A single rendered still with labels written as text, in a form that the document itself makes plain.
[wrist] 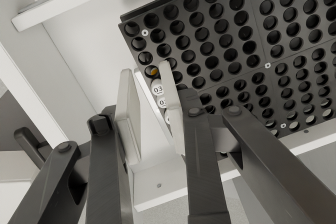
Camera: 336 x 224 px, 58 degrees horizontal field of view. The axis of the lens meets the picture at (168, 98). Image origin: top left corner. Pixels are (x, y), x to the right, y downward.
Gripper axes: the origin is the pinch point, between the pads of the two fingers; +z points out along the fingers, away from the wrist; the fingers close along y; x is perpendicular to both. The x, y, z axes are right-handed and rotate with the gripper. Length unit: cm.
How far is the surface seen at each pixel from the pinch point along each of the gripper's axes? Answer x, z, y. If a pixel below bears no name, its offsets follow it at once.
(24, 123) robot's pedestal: -25, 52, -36
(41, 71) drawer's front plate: 0.7, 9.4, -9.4
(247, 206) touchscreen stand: -95, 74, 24
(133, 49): 1.0, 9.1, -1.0
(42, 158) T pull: -7.6, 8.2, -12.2
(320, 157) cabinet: -40, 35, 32
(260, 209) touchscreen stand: -90, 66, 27
